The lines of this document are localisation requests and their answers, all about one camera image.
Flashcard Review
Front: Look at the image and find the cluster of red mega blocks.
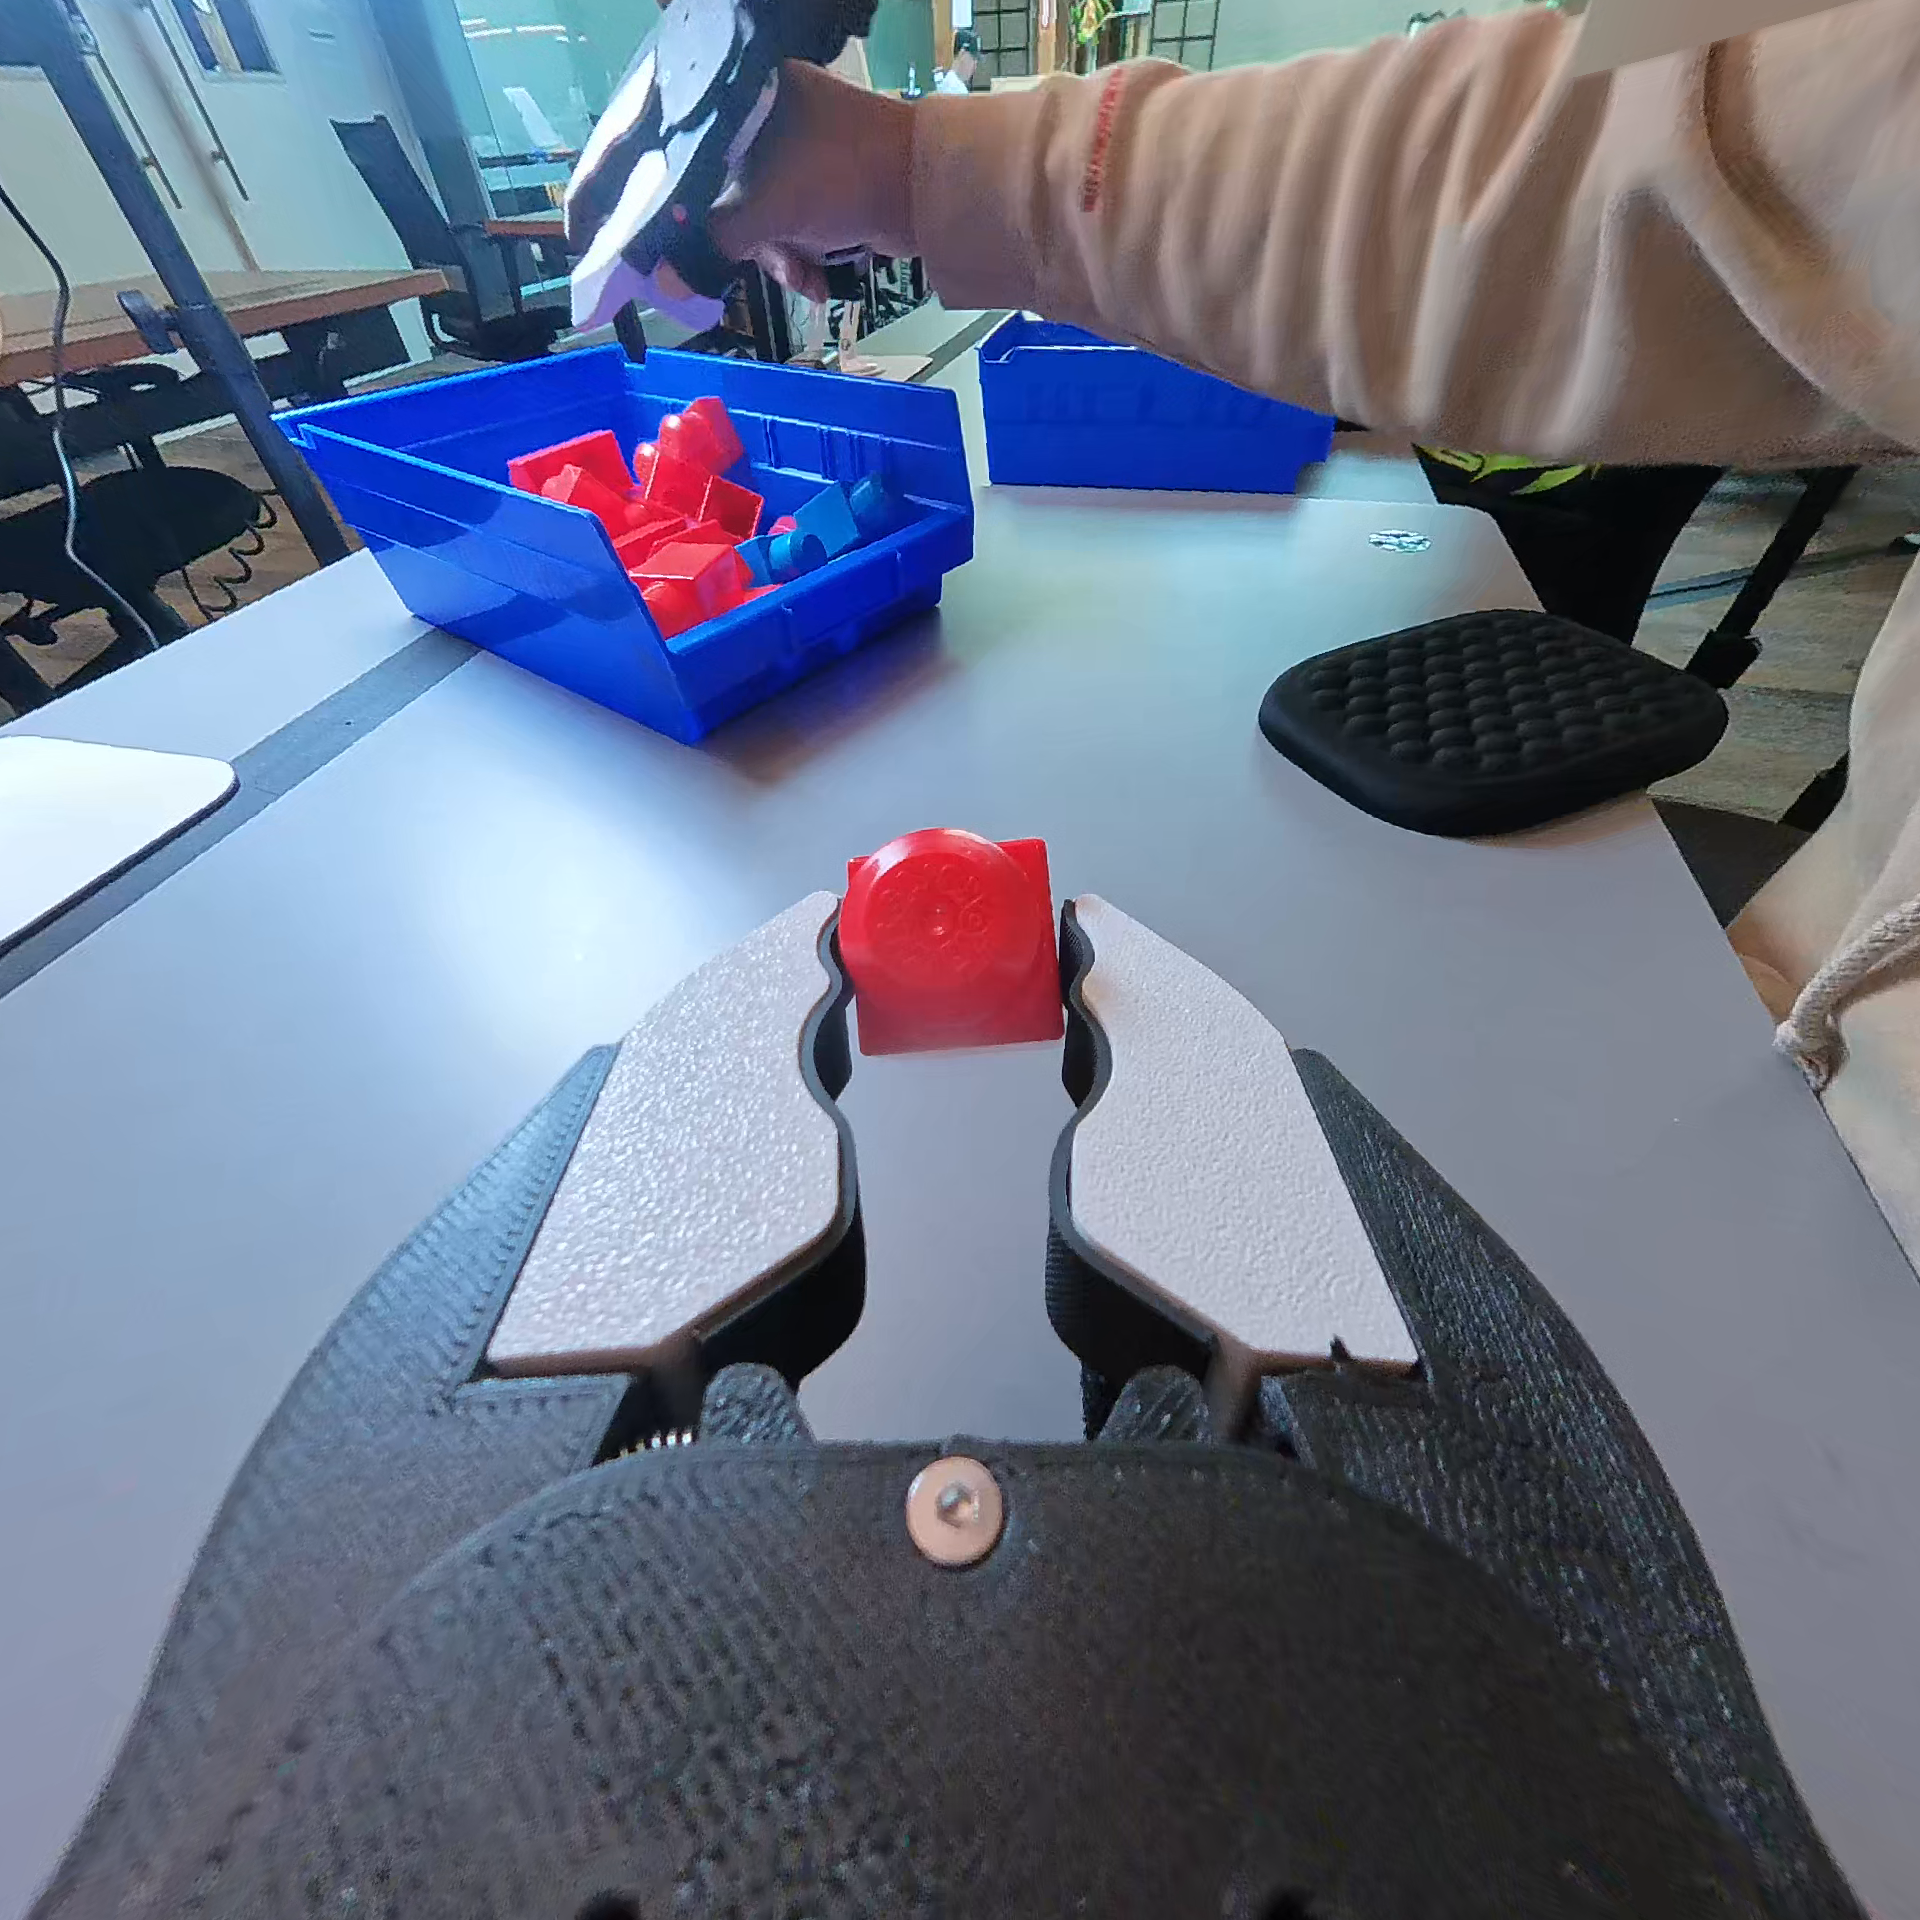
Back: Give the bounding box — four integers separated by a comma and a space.
507, 393, 805, 640

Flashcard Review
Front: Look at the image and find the red mega block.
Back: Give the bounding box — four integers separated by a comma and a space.
836, 825, 1069, 1057

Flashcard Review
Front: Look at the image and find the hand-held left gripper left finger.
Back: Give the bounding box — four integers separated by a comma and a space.
482, 890, 867, 1449

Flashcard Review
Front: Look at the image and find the white document stand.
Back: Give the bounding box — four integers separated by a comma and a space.
0, 735, 242, 953

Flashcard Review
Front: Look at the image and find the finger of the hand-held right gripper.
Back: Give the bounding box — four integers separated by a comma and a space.
566, 0, 759, 197
569, 81, 781, 335

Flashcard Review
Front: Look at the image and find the black office chair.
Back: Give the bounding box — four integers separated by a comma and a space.
330, 112, 578, 361
0, 358, 266, 663

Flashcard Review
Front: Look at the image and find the black garment green print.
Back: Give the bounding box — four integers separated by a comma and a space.
1410, 440, 1862, 647

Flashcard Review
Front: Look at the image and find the black tripod pole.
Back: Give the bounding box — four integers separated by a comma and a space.
0, 0, 355, 568

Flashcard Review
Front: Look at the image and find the wooden desk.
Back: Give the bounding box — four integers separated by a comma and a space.
0, 268, 453, 393

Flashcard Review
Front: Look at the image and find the person's right forearm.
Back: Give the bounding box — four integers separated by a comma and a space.
908, 0, 1920, 472

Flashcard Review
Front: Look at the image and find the black coiled cable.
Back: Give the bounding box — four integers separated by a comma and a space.
0, 180, 289, 647

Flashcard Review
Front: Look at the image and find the black armrest pad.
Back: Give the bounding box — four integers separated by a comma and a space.
1257, 608, 1731, 839

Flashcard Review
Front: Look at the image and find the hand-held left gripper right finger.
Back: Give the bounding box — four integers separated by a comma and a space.
1044, 893, 1422, 1440

